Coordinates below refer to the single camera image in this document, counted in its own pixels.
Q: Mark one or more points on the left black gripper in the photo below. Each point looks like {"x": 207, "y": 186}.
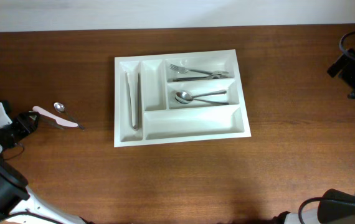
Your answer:
{"x": 23, "y": 125}

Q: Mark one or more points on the pink plastic butter knife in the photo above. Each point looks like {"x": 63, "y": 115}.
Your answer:
{"x": 58, "y": 120}

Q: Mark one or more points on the small teaspoon smooth handle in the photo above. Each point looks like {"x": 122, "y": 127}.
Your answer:
{"x": 62, "y": 109}

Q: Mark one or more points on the large metal tablespoon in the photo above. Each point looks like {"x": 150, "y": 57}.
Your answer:
{"x": 187, "y": 96}

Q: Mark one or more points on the metal fork crosswise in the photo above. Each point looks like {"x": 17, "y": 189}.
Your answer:
{"x": 186, "y": 70}

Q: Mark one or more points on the metal fork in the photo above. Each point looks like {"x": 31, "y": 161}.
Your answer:
{"x": 209, "y": 77}

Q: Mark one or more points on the small teaspoon textured handle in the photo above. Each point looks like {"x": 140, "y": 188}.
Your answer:
{"x": 35, "y": 116}

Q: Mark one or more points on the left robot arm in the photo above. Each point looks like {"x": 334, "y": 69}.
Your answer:
{"x": 18, "y": 203}

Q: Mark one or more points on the white plastic cutlery tray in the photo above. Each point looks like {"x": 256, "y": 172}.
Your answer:
{"x": 162, "y": 118}

